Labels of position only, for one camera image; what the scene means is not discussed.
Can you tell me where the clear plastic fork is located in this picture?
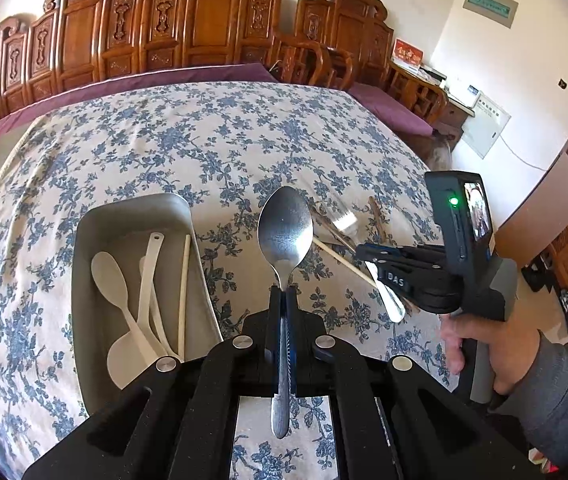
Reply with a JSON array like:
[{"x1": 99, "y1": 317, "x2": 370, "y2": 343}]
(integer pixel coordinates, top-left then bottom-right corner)
[{"x1": 314, "y1": 205, "x2": 359, "y2": 248}]

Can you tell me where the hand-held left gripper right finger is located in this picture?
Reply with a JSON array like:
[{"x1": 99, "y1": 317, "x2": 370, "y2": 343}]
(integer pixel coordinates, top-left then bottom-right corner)
[{"x1": 285, "y1": 286, "x2": 542, "y2": 480}]

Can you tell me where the metal spoon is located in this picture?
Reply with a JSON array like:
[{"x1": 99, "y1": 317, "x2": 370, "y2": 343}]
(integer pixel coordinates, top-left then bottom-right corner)
[{"x1": 258, "y1": 186, "x2": 313, "y2": 438}]

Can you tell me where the person's right hand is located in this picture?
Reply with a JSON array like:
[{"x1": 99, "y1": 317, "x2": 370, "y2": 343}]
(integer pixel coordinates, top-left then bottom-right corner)
[{"x1": 438, "y1": 315, "x2": 543, "y2": 396}]

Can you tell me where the person's right forearm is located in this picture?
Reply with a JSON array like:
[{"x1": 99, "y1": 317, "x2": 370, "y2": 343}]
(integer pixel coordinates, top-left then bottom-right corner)
[{"x1": 488, "y1": 332, "x2": 568, "y2": 466}]

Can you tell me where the red box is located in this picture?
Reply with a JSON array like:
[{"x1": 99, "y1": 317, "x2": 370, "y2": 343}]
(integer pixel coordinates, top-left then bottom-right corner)
[{"x1": 391, "y1": 38, "x2": 425, "y2": 68}]

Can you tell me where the white electrical wall box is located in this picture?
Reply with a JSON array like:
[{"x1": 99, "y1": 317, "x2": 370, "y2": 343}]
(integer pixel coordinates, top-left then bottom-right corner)
[{"x1": 461, "y1": 91, "x2": 512, "y2": 158}]

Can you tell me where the grey metal tray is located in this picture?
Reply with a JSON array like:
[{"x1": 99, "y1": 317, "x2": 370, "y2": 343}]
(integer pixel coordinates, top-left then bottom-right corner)
[{"x1": 71, "y1": 192, "x2": 225, "y2": 411}]

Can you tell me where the grey wall panel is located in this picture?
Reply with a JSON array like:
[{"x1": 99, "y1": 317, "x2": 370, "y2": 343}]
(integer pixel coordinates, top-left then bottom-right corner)
[{"x1": 462, "y1": 0, "x2": 519, "y2": 27}]

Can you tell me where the carved wooden armchair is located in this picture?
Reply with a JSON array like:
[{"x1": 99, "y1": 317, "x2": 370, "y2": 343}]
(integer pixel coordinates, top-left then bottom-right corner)
[{"x1": 284, "y1": 0, "x2": 448, "y2": 126}]

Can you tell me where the brown wooden utensil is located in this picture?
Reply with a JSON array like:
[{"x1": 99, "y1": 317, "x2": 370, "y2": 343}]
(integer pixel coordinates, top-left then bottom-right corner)
[{"x1": 368, "y1": 195, "x2": 389, "y2": 241}]

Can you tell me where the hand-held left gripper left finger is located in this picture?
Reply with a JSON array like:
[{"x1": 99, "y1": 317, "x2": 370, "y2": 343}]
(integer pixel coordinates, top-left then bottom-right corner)
[{"x1": 23, "y1": 287, "x2": 285, "y2": 480}]

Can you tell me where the purple armchair cushion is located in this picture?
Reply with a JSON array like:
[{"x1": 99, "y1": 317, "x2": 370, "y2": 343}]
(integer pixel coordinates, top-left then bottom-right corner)
[{"x1": 348, "y1": 81, "x2": 432, "y2": 136}]

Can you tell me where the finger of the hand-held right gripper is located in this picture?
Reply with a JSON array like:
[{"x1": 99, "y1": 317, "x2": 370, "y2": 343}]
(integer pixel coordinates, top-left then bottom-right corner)
[
  {"x1": 370, "y1": 263, "x2": 460, "y2": 314},
  {"x1": 355, "y1": 243, "x2": 448, "y2": 268}
]

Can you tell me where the blue floral tablecloth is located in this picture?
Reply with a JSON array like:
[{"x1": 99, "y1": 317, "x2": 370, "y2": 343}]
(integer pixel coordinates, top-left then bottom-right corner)
[{"x1": 0, "y1": 84, "x2": 452, "y2": 480}]

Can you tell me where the grey fluffy thing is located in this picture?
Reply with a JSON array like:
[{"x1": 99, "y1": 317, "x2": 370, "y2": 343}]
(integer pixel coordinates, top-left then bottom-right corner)
[{"x1": 424, "y1": 132, "x2": 457, "y2": 176}]

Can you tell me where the carved wooden sofa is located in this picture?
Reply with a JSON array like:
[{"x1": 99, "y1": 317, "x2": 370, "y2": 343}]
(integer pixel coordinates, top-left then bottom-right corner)
[{"x1": 0, "y1": 0, "x2": 355, "y2": 126}]

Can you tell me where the beige board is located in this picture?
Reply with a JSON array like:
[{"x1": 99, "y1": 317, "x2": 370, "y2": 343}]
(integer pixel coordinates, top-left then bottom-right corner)
[{"x1": 494, "y1": 152, "x2": 568, "y2": 266}]

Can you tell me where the white round plastic spoon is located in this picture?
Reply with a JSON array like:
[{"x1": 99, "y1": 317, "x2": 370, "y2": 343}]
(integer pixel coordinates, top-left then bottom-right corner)
[{"x1": 106, "y1": 231, "x2": 165, "y2": 391}]

